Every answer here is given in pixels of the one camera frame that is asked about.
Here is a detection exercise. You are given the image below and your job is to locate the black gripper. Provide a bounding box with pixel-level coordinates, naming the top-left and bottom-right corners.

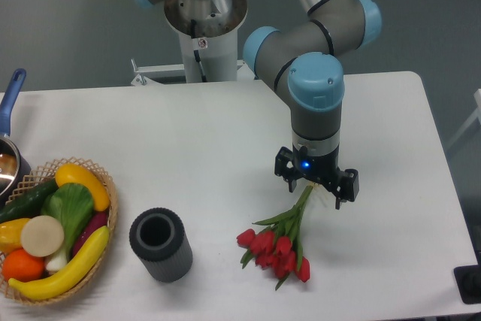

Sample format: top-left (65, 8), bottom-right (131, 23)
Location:
top-left (274, 147), bottom-right (359, 210)

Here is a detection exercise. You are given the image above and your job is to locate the red tulip bouquet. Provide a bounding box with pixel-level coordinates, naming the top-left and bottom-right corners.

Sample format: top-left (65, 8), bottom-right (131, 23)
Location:
top-left (236, 184), bottom-right (314, 289)

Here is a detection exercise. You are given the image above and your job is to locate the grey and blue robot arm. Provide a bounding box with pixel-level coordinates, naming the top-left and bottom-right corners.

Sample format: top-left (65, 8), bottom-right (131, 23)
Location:
top-left (135, 0), bottom-right (382, 203)

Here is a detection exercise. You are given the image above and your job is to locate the dark grey ribbed vase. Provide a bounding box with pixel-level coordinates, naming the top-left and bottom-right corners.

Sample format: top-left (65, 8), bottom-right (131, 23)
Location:
top-left (129, 207), bottom-right (193, 283)

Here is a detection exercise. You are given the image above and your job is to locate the black device at right edge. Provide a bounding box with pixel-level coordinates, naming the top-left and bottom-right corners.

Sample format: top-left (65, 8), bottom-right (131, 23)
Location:
top-left (453, 265), bottom-right (480, 304)

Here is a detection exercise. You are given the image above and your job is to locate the purple sweet potato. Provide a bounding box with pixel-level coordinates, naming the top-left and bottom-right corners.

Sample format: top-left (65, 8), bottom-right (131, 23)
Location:
top-left (71, 211), bottom-right (108, 257)

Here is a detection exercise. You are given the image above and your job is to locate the green bok choy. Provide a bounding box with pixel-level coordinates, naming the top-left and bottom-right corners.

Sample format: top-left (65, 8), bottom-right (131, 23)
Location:
top-left (41, 183), bottom-right (94, 274)

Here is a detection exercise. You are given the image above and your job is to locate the yellow banana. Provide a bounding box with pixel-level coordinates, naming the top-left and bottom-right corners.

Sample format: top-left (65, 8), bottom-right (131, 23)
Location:
top-left (8, 226), bottom-right (110, 301)

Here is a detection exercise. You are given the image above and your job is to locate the woven wicker basket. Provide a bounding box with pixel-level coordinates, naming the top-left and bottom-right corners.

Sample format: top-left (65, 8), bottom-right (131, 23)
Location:
top-left (1, 157), bottom-right (118, 306)

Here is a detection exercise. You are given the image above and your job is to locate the beige round radish slice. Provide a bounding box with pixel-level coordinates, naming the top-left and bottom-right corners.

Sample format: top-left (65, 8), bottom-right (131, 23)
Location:
top-left (20, 216), bottom-right (65, 257)

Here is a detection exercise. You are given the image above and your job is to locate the dark green cucumber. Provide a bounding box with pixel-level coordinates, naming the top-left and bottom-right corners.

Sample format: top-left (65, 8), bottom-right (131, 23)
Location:
top-left (1, 179), bottom-right (58, 223)

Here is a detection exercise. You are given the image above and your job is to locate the yellow bell pepper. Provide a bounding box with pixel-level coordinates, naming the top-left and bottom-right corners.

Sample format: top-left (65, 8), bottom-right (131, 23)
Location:
top-left (0, 218), bottom-right (30, 254)

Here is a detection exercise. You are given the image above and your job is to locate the orange fruit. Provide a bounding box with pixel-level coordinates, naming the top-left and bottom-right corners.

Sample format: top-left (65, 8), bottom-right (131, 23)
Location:
top-left (2, 249), bottom-right (44, 282)

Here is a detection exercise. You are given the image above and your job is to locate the white frame at right edge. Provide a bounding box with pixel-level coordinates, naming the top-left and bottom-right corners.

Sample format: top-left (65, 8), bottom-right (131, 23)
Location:
top-left (446, 89), bottom-right (480, 156)

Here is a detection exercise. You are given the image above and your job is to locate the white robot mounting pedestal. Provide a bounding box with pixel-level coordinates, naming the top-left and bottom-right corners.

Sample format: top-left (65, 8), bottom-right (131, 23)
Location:
top-left (131, 0), bottom-right (247, 85)

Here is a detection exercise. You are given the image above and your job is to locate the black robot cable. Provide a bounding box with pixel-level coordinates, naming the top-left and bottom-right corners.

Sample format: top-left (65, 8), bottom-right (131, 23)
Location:
top-left (189, 19), bottom-right (208, 83)

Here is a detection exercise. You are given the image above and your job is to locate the blue handled saucepan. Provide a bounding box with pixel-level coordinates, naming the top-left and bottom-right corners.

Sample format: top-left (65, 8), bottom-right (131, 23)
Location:
top-left (1, 68), bottom-right (31, 207)

